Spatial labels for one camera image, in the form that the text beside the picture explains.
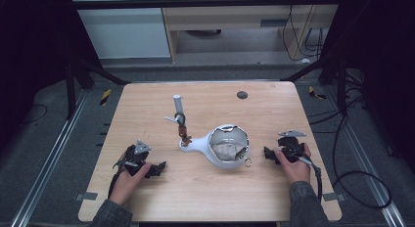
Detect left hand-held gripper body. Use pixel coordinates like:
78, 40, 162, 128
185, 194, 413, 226
113, 139, 153, 177

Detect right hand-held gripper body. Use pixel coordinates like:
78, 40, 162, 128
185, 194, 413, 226
276, 129, 308, 164

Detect brown keyring strap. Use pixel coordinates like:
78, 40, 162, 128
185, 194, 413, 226
173, 112, 194, 148

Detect grey cloth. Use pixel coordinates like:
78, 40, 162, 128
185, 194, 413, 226
210, 142, 254, 168

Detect white key stand with bowl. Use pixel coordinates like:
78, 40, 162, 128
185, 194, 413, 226
164, 94, 251, 170

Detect person's right hand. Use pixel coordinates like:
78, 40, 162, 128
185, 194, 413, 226
273, 143, 313, 186

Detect person's left hand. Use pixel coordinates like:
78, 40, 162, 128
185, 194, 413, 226
108, 161, 153, 207

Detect grey tape strip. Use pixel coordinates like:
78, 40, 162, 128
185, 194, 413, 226
74, 191, 99, 203
322, 192, 346, 203

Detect yellow black striped tape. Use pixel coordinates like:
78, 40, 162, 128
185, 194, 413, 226
307, 85, 328, 101
99, 88, 113, 107

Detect black metal stand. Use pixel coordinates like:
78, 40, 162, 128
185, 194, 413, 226
279, 56, 367, 116
64, 53, 132, 121

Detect white cabinet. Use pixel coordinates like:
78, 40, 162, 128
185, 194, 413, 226
68, 0, 171, 61

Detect black curtain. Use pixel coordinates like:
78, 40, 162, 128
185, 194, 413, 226
0, 0, 103, 157
320, 0, 415, 176

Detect light wooden desk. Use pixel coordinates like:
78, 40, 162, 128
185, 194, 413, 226
158, 0, 345, 64

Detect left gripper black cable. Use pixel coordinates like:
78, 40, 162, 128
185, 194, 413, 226
107, 167, 124, 201

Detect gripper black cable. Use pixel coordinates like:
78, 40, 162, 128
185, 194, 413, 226
107, 167, 124, 201
301, 155, 324, 203

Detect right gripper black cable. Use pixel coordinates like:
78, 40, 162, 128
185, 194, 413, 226
301, 155, 324, 203

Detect black looped floor cable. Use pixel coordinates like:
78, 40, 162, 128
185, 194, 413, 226
331, 112, 392, 210

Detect aluminium floor rail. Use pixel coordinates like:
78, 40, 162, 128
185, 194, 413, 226
325, 85, 407, 227
10, 89, 90, 227

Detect thin black floor cable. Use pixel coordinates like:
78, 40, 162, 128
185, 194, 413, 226
22, 103, 49, 125

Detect black hanging cables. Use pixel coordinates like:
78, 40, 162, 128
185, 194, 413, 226
281, 4, 326, 63

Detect black horizontal frame bar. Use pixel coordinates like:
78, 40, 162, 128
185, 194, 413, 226
69, 0, 345, 11

